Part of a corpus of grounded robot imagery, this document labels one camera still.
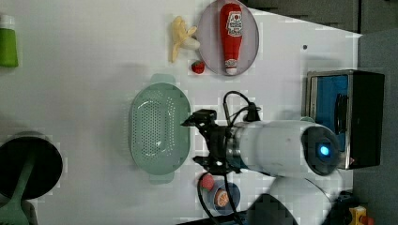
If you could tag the red toy fruit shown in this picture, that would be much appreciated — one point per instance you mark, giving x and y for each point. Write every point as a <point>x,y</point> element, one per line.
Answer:
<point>207,182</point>

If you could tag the black pot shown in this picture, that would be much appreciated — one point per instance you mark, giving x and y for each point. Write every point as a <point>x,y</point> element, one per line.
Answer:
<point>38,154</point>

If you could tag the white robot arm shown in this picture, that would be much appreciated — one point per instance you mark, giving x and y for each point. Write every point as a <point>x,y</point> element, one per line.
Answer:
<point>301,156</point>

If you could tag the small red strawberry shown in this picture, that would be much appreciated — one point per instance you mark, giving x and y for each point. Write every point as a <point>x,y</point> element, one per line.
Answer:
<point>198,67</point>

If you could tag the black toaster oven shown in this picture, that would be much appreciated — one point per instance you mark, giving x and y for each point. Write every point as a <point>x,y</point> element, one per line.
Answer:
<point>350,103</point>

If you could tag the blue bowl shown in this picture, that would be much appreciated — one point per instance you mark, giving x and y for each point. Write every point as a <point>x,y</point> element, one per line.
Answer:
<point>233,194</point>

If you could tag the green plastic strainer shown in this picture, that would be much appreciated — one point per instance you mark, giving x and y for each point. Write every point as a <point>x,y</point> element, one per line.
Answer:
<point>159,143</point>

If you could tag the red ketchup bottle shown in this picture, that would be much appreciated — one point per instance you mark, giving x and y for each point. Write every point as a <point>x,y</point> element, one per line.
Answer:
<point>231,29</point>

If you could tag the peeled toy banana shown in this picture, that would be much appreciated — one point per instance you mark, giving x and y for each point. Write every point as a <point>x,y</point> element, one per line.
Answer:
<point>182,37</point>

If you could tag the green spatula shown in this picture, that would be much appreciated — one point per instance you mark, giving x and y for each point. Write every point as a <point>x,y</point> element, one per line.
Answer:
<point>12,212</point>

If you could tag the orange slice toy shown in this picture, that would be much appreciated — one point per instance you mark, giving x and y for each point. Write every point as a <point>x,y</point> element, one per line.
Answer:
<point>221,198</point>

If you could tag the yellow red toy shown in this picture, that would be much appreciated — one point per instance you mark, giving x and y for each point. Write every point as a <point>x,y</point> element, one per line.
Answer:
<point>360,217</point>

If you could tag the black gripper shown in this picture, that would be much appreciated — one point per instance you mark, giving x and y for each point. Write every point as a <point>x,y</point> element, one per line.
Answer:
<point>216,139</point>

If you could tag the grey round plate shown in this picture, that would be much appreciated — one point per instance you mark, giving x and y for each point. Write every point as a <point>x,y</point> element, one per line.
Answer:
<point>209,35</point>

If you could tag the green bottle white cap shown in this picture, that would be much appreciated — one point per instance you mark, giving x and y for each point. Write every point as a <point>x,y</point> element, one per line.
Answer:
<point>8,42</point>

